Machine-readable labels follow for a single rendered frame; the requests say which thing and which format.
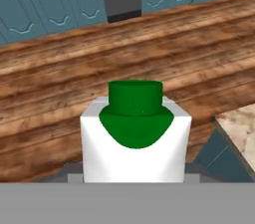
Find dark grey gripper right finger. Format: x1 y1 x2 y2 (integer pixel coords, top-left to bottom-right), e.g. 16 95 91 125
183 162 219 184

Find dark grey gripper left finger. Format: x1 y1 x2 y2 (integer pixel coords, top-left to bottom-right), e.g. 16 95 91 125
35 162 85 184

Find white milk carton green cap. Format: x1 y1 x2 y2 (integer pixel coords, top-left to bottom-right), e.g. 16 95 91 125
79 79 193 184

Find blue counter cabinet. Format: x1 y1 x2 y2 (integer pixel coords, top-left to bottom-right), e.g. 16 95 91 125
192 127 255 183

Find blue cupboard run arched doors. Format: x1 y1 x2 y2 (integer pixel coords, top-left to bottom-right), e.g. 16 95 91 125
0 0 110 47

